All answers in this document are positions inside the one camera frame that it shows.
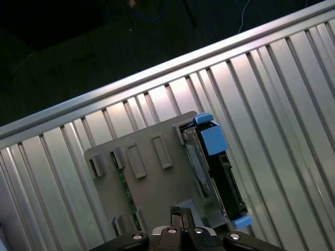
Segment blue floor cable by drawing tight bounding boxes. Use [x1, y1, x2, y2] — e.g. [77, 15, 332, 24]
[128, 0, 168, 23]

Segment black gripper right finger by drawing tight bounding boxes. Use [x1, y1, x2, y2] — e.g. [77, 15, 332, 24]
[182, 208, 285, 251]

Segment grey parts rack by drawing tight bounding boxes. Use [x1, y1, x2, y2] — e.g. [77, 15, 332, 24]
[83, 111, 230, 245]

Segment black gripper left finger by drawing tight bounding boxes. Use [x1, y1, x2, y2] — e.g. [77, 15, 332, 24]
[86, 206, 184, 251]

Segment green RAM stick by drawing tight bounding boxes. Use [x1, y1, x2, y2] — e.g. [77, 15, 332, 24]
[109, 151, 143, 232]

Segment hard disk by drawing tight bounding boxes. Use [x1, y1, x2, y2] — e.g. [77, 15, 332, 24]
[182, 112, 253, 228]

